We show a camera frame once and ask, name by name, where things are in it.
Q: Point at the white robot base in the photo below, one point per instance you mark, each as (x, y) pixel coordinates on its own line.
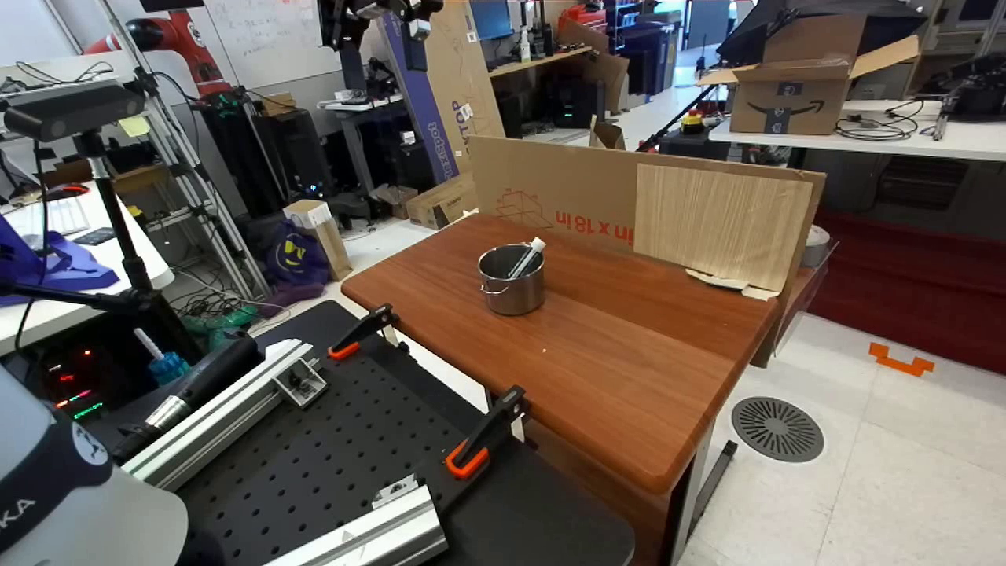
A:
(82, 515)

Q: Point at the metal pot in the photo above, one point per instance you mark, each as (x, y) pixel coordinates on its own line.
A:
(511, 296)

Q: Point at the cardboard backdrop panel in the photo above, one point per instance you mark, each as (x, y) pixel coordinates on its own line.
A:
(566, 194)

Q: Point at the wooden table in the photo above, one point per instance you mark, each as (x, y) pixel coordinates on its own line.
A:
(608, 356)

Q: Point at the small cardboard box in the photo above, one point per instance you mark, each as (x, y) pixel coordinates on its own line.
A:
(325, 237)

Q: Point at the purple poster board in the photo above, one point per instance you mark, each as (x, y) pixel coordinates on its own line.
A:
(419, 99)

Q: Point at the tall cardboard sheet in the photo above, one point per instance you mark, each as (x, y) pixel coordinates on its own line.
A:
(466, 74)

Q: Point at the purple bag yellow logo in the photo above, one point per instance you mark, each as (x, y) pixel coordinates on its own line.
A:
(287, 260)

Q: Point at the torn white paper strip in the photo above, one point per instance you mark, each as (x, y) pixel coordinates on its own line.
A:
(734, 283)

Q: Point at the yellow red emergency stop button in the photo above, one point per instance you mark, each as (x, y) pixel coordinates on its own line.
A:
(692, 118)

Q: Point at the black perforated breadboard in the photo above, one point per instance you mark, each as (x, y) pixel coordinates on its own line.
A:
(302, 461)

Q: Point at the round floor drain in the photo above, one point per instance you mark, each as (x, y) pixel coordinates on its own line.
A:
(776, 429)

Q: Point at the metal shelf rack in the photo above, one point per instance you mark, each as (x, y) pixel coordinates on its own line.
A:
(198, 191)

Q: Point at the open cardboard shipping box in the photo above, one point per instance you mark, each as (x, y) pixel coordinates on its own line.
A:
(787, 99)

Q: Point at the black fabric umbrella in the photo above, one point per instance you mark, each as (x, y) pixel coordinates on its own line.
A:
(755, 34)

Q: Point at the white side table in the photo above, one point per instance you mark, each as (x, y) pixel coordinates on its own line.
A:
(65, 225)

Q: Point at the purple cloth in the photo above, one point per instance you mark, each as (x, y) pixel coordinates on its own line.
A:
(49, 270)

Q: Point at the white work table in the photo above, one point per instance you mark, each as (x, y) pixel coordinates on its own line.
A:
(944, 143)

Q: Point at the aluminium corner bracket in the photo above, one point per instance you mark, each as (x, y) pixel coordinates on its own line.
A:
(302, 383)

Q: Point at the aluminium extrusion rail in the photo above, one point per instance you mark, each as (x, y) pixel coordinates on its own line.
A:
(215, 415)
(366, 533)

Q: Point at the black camera tripod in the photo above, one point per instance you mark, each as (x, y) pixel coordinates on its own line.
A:
(131, 253)

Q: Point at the black stereo camera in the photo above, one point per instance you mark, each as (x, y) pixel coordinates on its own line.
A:
(73, 109)

